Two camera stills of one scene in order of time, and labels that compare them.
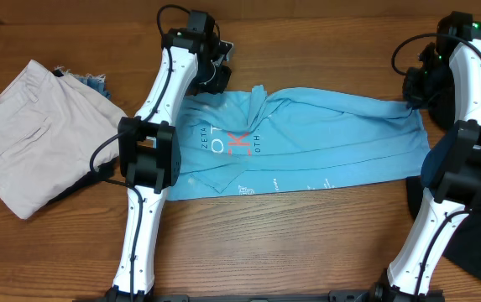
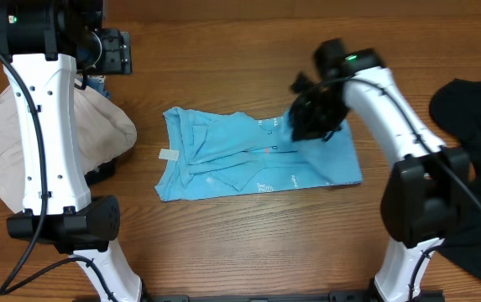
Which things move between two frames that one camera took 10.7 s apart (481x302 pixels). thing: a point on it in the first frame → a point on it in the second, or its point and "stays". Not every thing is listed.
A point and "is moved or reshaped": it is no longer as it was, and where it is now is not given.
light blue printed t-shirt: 250,142 is moved or reshaped
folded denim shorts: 96,82 stays
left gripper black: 219,83 → 120,58
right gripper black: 413,94 → 311,116
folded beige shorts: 43,132 stays
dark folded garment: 104,172 stays
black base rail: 337,296 stays
